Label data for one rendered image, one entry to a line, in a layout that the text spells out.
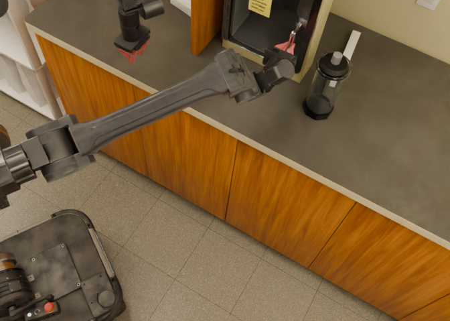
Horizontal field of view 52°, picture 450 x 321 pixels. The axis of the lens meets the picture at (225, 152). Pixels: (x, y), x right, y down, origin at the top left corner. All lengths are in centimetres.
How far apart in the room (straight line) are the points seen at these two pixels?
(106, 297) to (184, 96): 124
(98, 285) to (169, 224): 54
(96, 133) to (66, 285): 126
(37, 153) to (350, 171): 98
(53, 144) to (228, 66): 35
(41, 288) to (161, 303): 54
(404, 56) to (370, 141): 43
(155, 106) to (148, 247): 154
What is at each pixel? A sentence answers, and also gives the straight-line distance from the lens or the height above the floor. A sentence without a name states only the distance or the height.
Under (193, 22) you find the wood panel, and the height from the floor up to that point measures 109.
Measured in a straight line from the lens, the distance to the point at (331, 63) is 144.
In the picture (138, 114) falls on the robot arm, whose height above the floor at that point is 150.
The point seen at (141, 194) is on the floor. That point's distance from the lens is 246.
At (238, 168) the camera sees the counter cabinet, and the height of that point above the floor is 66.
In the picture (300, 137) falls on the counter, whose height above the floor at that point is 94.
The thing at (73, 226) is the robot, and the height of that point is 24.
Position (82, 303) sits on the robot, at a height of 24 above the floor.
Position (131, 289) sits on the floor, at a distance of 230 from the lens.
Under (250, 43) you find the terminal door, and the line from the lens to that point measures 165.
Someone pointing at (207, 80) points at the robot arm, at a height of 154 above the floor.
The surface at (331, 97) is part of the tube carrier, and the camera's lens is 152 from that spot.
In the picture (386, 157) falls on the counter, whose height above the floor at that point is 94.
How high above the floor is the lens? 221
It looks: 59 degrees down
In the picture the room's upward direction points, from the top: 7 degrees clockwise
